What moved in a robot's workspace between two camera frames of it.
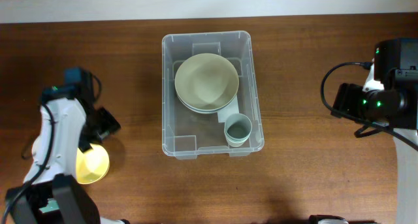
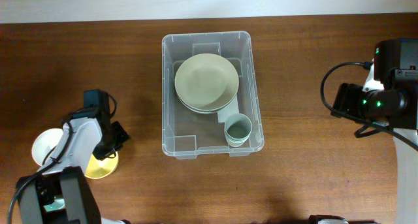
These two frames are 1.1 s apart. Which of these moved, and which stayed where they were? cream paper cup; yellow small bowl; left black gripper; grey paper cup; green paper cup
Moved: left black gripper; yellow small bowl
Stayed: cream paper cup; green paper cup; grey paper cup
